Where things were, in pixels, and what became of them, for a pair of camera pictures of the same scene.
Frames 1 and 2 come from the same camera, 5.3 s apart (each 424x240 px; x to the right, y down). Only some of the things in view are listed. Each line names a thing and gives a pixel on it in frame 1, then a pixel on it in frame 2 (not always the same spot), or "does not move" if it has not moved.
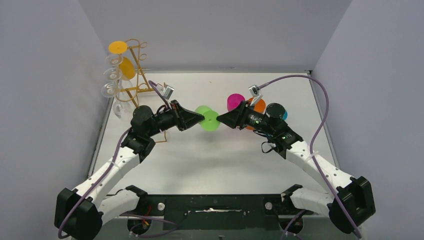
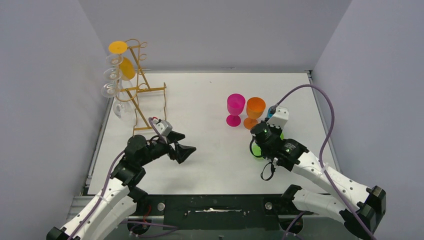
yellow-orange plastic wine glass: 128,69 does not move
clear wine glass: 122,108 does not move
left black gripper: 178,115 -> 172,147
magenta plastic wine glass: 233,100 does not move
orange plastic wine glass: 260,106 does not move
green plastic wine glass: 210,123 -> 256,149
